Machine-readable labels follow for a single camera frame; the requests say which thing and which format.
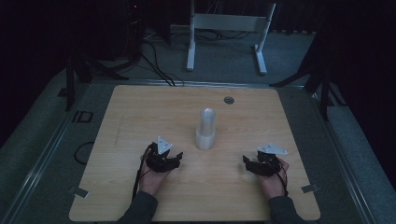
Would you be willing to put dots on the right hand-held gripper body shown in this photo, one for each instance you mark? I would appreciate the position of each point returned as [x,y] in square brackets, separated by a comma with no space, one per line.
[268,163]

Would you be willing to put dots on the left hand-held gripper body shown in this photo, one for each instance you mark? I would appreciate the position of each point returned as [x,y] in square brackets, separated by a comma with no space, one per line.
[162,161]

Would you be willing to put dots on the person's right hand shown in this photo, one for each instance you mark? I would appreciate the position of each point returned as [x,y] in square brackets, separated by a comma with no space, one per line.
[274,183]

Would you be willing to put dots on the person's left hand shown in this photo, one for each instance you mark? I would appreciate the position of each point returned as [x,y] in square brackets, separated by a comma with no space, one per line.
[152,182]

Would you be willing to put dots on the grey tape strip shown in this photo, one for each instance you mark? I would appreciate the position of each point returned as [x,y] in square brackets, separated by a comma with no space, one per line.
[310,188]
[78,192]

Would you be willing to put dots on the black tripod stand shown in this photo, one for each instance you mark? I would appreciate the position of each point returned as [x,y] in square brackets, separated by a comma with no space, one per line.
[317,74]
[84,71]

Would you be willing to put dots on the dark equipment rack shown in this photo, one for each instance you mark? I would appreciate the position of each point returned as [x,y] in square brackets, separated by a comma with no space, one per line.
[134,28]

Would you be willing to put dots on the white metal stand frame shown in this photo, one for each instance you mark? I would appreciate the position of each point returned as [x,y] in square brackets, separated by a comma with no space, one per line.
[229,21]

